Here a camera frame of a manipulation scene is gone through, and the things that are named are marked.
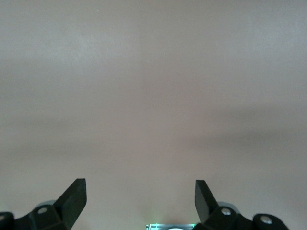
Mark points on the brown table cover sheet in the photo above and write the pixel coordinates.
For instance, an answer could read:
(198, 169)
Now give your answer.
(153, 95)

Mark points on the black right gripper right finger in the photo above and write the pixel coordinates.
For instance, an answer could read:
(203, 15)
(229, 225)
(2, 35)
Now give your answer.
(206, 208)

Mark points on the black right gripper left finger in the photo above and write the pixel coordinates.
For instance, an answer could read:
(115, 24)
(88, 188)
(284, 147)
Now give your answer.
(64, 208)

